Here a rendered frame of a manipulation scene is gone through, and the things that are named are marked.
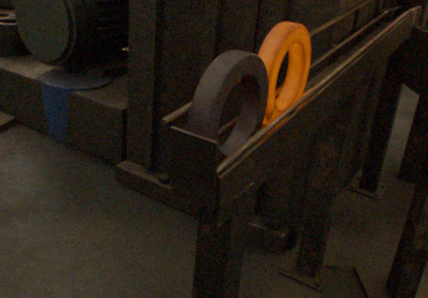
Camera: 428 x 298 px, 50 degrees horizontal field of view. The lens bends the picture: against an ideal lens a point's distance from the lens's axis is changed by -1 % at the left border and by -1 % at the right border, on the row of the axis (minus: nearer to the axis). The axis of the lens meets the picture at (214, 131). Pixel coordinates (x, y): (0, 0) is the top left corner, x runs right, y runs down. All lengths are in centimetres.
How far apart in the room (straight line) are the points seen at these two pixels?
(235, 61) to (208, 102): 7
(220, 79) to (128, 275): 85
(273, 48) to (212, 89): 19
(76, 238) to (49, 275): 17
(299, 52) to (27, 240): 100
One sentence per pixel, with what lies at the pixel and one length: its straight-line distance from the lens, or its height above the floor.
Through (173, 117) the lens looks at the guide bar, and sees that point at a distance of 65.
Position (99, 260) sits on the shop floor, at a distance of 140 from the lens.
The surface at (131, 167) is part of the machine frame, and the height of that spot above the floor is 7.
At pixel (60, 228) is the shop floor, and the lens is 154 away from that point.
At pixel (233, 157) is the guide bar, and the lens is 65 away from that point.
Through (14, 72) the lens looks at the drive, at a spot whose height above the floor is 24.
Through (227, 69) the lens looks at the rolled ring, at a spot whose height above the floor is 72.
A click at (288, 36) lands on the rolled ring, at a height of 74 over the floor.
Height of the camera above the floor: 88
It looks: 23 degrees down
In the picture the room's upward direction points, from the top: 5 degrees clockwise
